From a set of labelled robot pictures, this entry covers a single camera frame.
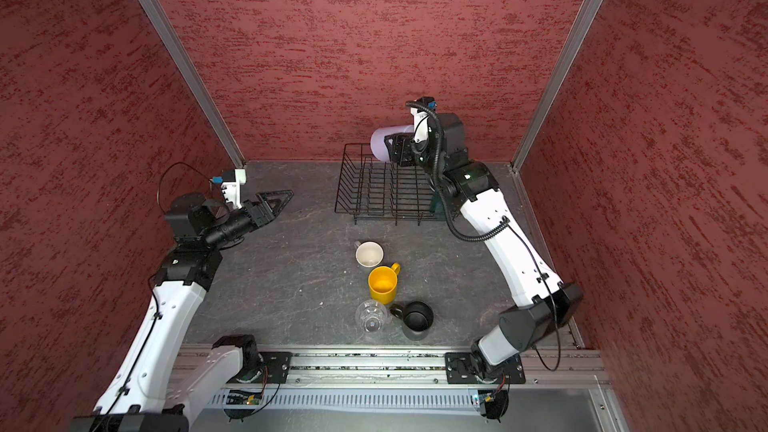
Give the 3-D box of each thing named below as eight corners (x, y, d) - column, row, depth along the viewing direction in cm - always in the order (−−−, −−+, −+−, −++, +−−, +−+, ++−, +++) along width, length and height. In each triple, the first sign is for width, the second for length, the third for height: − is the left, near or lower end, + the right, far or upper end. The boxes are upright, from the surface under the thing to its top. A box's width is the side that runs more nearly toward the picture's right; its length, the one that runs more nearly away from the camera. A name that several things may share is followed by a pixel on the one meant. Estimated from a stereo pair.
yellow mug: (369, 308, 85) (367, 297, 78) (370, 274, 92) (369, 261, 85) (399, 309, 85) (400, 297, 78) (399, 275, 92) (400, 261, 85)
